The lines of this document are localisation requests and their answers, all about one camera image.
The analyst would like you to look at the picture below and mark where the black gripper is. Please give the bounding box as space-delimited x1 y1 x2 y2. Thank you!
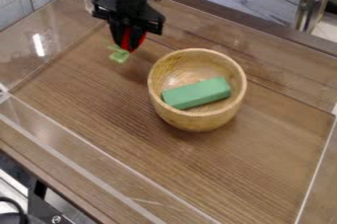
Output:
90 0 166 52

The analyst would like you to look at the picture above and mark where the red plush fruit green leaf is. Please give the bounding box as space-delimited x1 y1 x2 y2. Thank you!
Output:
106 28 137 64

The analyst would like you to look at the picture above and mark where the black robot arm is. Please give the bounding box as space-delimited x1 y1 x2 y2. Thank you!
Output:
90 0 166 52

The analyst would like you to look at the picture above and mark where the wooden bowl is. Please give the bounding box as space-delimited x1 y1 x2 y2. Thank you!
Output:
148 48 248 131

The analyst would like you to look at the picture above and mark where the green rectangular block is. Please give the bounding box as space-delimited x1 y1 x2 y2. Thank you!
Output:
161 77 232 110

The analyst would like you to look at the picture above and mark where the clear acrylic tray wall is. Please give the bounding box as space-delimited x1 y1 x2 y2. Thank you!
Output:
0 89 220 224

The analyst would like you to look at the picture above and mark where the black cable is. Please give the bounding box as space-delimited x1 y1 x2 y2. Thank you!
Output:
0 196 30 224

